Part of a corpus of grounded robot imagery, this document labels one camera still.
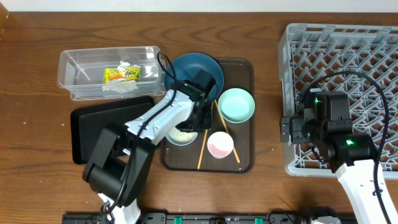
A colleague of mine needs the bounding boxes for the light blue bowl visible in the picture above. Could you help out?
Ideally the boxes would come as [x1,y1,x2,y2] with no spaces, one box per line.
[165,128,198,146]

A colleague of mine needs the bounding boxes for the pink white cup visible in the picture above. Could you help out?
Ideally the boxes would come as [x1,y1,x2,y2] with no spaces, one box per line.
[207,131,234,159]

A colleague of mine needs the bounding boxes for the white rice pile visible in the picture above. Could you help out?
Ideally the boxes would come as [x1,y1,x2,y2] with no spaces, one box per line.
[169,128,198,144]

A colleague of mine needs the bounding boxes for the yellow snack wrapper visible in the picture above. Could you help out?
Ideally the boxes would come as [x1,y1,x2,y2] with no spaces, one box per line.
[103,65,141,83]

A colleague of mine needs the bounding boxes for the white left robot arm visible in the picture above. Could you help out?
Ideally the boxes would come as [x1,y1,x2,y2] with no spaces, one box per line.
[83,80,218,223]

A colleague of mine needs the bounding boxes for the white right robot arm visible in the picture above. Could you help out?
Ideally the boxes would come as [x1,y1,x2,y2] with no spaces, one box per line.
[280,116,397,223]

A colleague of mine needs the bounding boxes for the clear plastic waste bin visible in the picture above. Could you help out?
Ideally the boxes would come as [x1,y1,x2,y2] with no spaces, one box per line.
[57,46,165,101]

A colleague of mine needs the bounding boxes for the grey dishwasher rack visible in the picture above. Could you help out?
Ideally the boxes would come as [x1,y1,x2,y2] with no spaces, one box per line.
[278,23,397,180]

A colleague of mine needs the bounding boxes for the black waste tray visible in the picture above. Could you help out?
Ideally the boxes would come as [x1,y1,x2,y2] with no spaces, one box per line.
[70,96,154,165]

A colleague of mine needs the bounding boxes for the left wooden chopstick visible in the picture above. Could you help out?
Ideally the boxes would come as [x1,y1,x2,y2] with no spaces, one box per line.
[197,102,214,170]

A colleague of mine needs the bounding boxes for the wooden chopstick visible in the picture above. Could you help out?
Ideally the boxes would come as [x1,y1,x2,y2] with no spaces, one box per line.
[197,102,214,170]
[214,100,241,164]

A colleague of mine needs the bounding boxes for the right wooden chopstick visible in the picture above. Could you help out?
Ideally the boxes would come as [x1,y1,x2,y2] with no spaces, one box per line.
[214,100,241,164]

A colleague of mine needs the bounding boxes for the brown serving tray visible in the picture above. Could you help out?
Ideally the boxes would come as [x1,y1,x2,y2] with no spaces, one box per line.
[160,58,255,174]

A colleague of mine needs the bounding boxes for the mint green bowl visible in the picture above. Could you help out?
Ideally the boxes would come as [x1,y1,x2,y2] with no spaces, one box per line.
[218,88,256,124]

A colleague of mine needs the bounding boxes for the dark blue plate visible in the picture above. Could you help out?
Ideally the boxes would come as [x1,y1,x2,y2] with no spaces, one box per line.
[164,53,224,104]

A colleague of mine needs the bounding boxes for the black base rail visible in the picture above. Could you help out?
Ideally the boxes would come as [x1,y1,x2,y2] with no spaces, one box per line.
[62,211,358,224]

